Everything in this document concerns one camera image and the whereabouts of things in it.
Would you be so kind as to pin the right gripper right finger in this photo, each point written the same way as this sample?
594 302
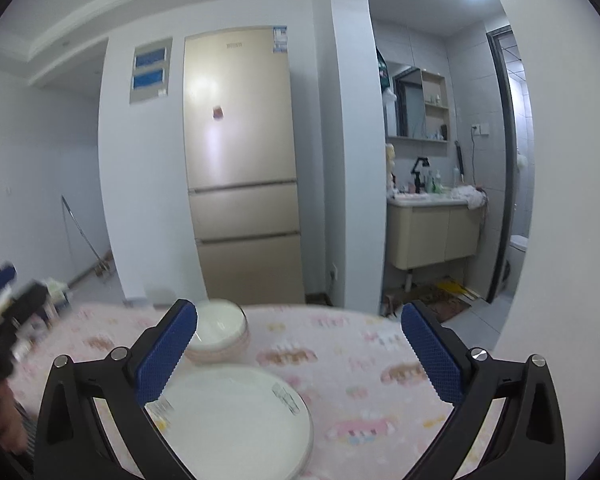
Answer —
528 440

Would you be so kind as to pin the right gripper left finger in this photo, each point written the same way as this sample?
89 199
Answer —
71 442

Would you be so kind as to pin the white cartoon plate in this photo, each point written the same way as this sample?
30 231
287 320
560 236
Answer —
234 421

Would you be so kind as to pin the person's left hand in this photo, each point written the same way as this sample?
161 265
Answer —
13 435

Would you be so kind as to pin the pink cartoon tablecloth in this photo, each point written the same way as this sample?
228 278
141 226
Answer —
374 409

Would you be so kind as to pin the beige bathroom vanity cabinet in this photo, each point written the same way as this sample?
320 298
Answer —
430 230

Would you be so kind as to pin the beige three-door refrigerator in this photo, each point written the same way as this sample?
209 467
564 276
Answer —
241 166

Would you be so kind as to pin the bathroom mirror cabinet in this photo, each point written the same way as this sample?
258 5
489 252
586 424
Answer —
420 110

